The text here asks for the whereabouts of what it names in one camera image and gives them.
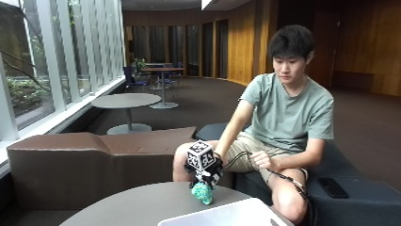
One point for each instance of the teal knobbly soft toy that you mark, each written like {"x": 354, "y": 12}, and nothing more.
{"x": 202, "y": 192}

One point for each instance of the white marker cube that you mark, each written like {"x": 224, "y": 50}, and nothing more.
{"x": 200, "y": 155}

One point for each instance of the white laptop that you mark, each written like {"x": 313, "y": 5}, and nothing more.
{"x": 225, "y": 215}

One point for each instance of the the person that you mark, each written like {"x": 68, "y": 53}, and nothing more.
{"x": 288, "y": 116}

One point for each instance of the black smartphone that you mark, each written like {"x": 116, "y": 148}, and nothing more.
{"x": 333, "y": 187}

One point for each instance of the dark grey upholstered sofa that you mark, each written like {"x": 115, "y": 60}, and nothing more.
{"x": 358, "y": 201}

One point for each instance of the brown upholstered bench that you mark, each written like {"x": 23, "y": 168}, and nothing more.
{"x": 83, "y": 169}

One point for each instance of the blue chair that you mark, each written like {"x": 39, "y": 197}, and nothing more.
{"x": 132, "y": 78}
{"x": 169, "y": 81}

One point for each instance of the green potted plant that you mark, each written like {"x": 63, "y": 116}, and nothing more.
{"x": 139, "y": 64}

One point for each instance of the white ceiling light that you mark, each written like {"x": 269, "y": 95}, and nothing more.
{"x": 206, "y": 3}

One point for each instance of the grey round pedestal table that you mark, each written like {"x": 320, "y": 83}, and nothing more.
{"x": 125, "y": 100}

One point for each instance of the wooden high pedestal table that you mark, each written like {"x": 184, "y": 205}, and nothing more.
{"x": 163, "y": 69}

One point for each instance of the white-framed window wall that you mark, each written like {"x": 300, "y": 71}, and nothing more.
{"x": 53, "y": 62}

